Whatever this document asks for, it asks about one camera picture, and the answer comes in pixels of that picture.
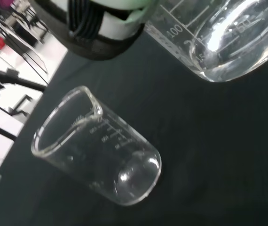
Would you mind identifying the black bench cloth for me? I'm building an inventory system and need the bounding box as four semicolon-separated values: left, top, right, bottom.
0;21;268;226

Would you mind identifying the black tripod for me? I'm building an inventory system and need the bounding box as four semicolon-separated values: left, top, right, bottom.
0;3;49;86
0;65;48;142

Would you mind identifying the clear empty glass beaker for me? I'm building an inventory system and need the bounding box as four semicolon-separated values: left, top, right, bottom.
31;85;162;207

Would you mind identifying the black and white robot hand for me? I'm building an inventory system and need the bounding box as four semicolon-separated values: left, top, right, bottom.
28;0;160;61

